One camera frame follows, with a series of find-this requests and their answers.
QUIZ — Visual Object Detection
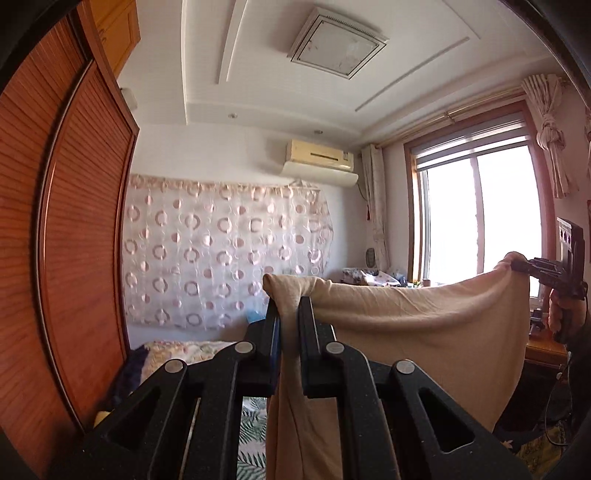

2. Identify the beige printed T-shirt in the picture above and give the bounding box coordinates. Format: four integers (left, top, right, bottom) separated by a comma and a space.
262, 251, 532, 480

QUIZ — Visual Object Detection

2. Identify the wooden curtain rod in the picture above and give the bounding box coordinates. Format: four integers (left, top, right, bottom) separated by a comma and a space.
376, 90, 561, 149

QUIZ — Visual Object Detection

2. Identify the wooden slatted wardrobe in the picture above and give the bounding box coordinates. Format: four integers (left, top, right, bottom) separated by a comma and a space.
0, 0, 141, 480

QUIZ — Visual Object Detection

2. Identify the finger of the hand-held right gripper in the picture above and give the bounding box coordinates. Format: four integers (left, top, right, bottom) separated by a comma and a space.
510, 257, 555, 278

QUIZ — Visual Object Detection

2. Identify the black cable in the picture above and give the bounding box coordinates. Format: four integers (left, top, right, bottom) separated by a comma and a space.
544, 362, 570, 448

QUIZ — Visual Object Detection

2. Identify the long wooden cabinet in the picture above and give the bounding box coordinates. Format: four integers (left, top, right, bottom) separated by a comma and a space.
526, 323, 570, 366

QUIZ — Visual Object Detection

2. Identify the square ceiling light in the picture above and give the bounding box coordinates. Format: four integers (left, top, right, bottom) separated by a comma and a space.
288, 6, 389, 80

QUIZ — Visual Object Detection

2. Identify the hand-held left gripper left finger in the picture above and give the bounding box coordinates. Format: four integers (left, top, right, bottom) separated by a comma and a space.
48, 295, 282, 480

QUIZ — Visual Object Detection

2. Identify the sheer circle-pattern curtain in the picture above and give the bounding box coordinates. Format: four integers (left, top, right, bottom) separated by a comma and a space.
121, 173, 335, 330

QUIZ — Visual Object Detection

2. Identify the floral quilt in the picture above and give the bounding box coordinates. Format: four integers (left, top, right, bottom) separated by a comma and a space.
137, 340, 242, 372

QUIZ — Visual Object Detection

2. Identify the white air deflector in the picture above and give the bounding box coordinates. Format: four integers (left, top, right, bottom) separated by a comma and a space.
281, 161, 360, 188

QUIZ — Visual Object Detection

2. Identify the tied beige window curtain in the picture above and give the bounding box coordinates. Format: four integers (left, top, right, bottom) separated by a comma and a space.
521, 73, 581, 200

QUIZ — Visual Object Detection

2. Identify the hanging patterned window curtain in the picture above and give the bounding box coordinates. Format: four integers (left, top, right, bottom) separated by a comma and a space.
361, 143, 393, 274

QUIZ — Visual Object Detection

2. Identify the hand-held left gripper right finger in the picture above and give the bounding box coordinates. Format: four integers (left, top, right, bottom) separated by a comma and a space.
298, 295, 534, 480

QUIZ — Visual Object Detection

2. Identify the person's right hand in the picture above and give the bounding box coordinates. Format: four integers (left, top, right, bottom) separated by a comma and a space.
547, 288, 571, 334

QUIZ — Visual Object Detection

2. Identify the cream wall air conditioner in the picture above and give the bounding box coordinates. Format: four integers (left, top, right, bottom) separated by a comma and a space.
285, 138, 355, 168

